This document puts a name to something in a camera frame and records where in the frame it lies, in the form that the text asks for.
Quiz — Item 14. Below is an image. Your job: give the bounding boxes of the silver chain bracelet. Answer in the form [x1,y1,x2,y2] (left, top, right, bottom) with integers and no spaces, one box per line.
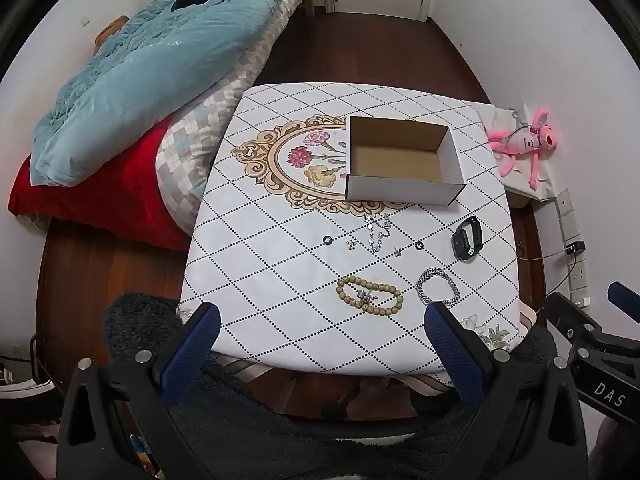
[414,268,461,307]

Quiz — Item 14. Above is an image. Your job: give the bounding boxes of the wooden bead bracelet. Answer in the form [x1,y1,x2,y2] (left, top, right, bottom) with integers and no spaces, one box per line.
[335,274,406,317]

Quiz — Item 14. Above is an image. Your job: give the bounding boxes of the black smart watch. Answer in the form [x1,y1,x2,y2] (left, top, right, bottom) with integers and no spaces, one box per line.
[451,216,484,261]

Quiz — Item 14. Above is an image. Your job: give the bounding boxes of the silver pendant necklace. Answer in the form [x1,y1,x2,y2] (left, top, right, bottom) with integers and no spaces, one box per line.
[362,212,394,255]

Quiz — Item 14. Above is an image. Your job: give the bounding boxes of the white cardboard box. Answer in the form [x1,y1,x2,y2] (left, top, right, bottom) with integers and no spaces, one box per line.
[345,116,466,207]

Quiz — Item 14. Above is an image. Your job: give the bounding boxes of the black charger plug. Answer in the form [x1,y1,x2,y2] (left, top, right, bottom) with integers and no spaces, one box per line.
[564,240,586,257]

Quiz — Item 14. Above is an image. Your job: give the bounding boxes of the white patterned tablecloth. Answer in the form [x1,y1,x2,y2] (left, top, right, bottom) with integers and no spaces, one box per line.
[178,82,526,378]

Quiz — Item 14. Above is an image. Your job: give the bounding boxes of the red blanket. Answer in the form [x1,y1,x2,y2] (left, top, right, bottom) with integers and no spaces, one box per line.
[8,118,190,252]

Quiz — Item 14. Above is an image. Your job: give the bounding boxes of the checkered bed sheet mattress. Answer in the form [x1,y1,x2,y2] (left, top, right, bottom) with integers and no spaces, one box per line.
[155,0,303,235]

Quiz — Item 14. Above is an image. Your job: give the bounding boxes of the pink panther plush toy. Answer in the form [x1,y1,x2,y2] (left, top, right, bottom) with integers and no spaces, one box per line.
[487,107,558,191]

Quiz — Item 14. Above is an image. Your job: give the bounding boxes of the light blue duvet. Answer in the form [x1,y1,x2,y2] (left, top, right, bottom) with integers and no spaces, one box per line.
[29,0,281,186]

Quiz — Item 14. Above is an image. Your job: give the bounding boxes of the brown plush toy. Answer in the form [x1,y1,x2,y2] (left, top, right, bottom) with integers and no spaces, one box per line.
[93,15,129,54]

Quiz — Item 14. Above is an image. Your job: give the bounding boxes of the white wall sockets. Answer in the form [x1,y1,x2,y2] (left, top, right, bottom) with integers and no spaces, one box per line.
[555,188,591,310]

